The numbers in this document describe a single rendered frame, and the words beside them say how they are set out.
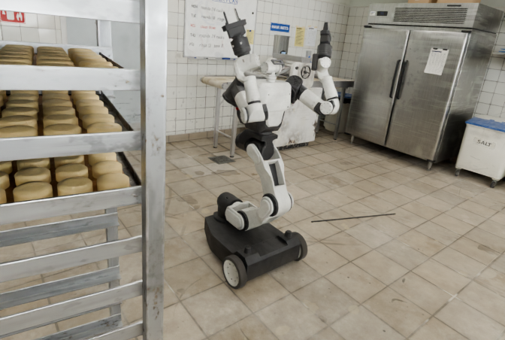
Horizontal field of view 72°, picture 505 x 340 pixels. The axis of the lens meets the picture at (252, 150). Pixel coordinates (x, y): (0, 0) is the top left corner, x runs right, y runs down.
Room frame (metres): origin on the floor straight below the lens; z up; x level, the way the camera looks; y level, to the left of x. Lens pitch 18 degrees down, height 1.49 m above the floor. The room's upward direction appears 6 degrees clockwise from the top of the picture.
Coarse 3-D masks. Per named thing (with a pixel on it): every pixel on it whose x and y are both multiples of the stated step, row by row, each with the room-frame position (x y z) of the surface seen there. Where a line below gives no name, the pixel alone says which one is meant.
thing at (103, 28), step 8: (96, 24) 0.86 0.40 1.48; (104, 24) 0.86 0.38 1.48; (96, 32) 0.87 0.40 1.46; (104, 32) 0.86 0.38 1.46; (104, 40) 0.86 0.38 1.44; (112, 208) 0.86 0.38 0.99; (112, 232) 0.86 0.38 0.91; (112, 240) 0.86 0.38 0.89; (112, 264) 0.86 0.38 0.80; (112, 312) 0.85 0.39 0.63; (120, 312) 0.87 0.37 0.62
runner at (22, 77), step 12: (0, 72) 0.41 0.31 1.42; (12, 72) 0.41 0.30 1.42; (24, 72) 0.42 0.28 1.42; (36, 72) 0.43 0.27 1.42; (48, 72) 0.43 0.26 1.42; (60, 72) 0.44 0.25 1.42; (72, 72) 0.45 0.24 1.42; (84, 72) 0.45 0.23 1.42; (96, 72) 0.46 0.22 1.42; (108, 72) 0.47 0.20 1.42; (120, 72) 0.48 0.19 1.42; (132, 72) 0.49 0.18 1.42; (0, 84) 0.41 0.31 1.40; (12, 84) 0.41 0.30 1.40; (24, 84) 0.42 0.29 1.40; (36, 84) 0.43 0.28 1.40; (48, 84) 0.43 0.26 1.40; (60, 84) 0.44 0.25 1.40; (72, 84) 0.45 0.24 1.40; (84, 84) 0.45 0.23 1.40; (96, 84) 0.46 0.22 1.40; (108, 84) 0.47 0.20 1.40; (120, 84) 0.48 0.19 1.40; (132, 84) 0.49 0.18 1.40
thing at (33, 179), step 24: (0, 168) 0.52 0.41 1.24; (24, 168) 0.52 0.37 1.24; (48, 168) 0.57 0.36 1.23; (72, 168) 0.54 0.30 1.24; (96, 168) 0.55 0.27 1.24; (120, 168) 0.57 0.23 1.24; (0, 192) 0.44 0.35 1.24; (24, 192) 0.45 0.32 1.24; (48, 192) 0.46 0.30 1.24; (72, 192) 0.47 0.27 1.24
